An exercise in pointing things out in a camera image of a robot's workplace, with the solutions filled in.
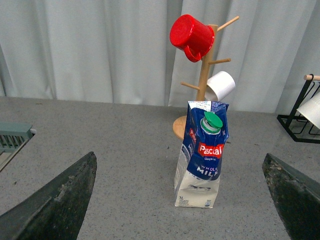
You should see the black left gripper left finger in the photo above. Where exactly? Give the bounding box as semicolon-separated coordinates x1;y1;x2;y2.
0;151;97;240

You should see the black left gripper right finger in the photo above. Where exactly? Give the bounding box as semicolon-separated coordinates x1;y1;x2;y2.
262;153;320;240

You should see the blue white milk carton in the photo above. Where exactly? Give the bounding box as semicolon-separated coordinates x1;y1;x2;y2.
174;101;229;209

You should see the white cup on tree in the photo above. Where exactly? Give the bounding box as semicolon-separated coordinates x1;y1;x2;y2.
204;71;236;101

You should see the red plastic cup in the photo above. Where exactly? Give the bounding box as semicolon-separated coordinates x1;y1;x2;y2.
169;14;215;63

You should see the green grey tray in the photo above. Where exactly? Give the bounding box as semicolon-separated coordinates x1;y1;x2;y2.
0;121;36;171

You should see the white ribbed mug on rack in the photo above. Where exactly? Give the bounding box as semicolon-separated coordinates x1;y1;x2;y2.
297;92;320;129

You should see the wooden mug tree stand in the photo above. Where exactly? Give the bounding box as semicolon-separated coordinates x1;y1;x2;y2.
172;15;240;141

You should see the black wire mug rack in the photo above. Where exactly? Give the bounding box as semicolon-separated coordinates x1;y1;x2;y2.
277;74;320;144

